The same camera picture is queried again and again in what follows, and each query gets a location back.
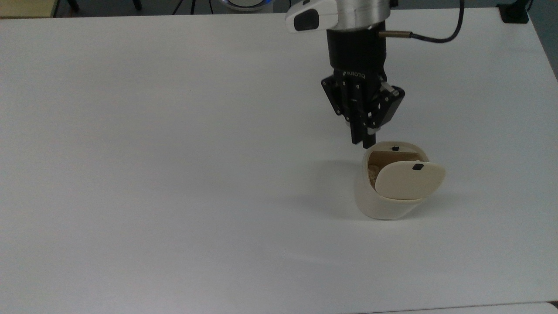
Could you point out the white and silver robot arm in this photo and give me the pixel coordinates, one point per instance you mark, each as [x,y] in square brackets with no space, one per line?
[344,11]

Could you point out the wooden furniture piece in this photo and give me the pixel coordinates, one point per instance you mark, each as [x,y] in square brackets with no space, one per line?
[27,8]

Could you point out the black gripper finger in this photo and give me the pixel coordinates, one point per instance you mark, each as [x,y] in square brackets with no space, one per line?
[386,107]
[338,98]

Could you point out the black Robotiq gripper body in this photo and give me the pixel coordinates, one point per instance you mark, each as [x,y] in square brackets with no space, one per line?
[355,52]

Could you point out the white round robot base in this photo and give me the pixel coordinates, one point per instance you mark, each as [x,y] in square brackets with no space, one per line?
[246,3]

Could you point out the cream trash bin lid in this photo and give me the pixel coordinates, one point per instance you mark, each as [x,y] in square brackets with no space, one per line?
[409,179]

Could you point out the black tripod legs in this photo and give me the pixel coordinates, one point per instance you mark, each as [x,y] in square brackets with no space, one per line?
[185,5]

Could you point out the cream plastic trash bin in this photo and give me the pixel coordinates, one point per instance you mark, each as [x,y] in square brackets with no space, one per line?
[383,198]

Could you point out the black table clamp block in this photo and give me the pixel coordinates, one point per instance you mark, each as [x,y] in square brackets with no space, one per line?
[514,12]

